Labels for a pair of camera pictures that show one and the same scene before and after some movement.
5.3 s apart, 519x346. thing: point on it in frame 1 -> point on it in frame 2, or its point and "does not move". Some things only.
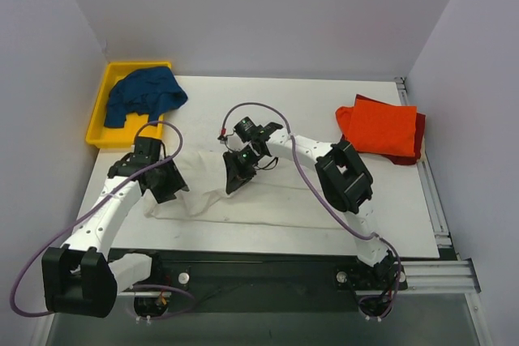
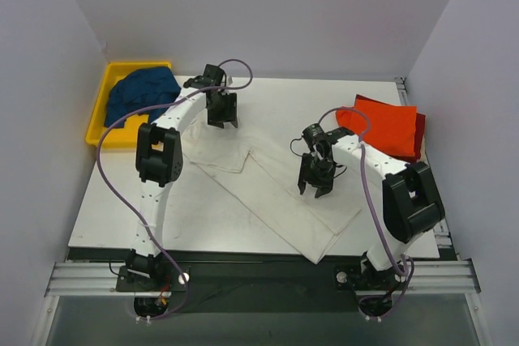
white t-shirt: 273,197 -> 270,181
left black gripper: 165,184 -> 223,107
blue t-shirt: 152,91 does not move
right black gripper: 236,168 -> 315,169
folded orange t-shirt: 380,127 does not move
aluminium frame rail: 422,278 does not move
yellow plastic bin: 102,136 does not move
